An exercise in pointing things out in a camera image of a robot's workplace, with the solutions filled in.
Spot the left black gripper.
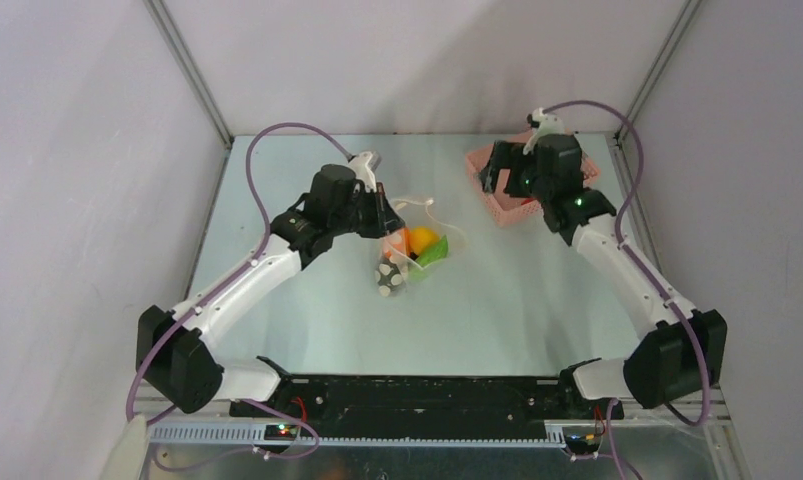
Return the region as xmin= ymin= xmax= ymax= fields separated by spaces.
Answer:
xmin=330 ymin=182 xmax=405 ymax=239

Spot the green cucumber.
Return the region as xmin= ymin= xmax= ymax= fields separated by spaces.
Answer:
xmin=408 ymin=236 xmax=449 ymax=282

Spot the dark green avocado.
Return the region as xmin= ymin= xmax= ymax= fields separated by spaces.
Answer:
xmin=375 ymin=261 xmax=406 ymax=297

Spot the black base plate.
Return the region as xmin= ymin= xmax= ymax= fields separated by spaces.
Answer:
xmin=265 ymin=375 xmax=609 ymax=441

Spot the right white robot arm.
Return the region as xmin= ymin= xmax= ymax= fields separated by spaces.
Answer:
xmin=476 ymin=134 xmax=728 ymax=418

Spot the orange fruit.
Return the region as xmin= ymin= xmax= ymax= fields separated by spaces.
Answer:
xmin=381 ymin=227 xmax=410 ymax=258

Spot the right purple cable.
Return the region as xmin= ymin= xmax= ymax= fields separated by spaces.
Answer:
xmin=543 ymin=100 xmax=712 ymax=480

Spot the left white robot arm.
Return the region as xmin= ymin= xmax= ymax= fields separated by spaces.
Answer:
xmin=136 ymin=157 xmax=404 ymax=417

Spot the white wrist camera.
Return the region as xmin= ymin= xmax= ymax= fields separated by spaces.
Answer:
xmin=348 ymin=151 xmax=381 ymax=192
xmin=523 ymin=108 xmax=566 ymax=155

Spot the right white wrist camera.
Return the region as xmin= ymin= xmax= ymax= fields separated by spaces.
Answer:
xmin=523 ymin=108 xmax=566 ymax=155

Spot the pink plastic basket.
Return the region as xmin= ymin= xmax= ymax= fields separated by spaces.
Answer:
xmin=465 ymin=133 xmax=600 ymax=227

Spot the yellow lemon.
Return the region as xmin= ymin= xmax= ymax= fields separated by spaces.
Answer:
xmin=408 ymin=226 xmax=441 ymax=256

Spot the clear dotted zip top bag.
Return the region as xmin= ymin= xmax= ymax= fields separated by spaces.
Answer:
xmin=373 ymin=197 xmax=468 ymax=298

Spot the aluminium frame rail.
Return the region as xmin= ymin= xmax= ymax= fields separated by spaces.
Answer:
xmin=127 ymin=377 xmax=734 ymax=452

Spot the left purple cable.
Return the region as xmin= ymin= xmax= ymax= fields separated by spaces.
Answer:
xmin=125 ymin=122 xmax=357 ymax=423

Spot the purple cable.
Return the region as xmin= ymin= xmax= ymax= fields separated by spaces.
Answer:
xmin=125 ymin=122 xmax=357 ymax=423
xmin=543 ymin=100 xmax=712 ymax=480

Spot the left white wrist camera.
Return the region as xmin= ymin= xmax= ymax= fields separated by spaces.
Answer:
xmin=348 ymin=151 xmax=381 ymax=192

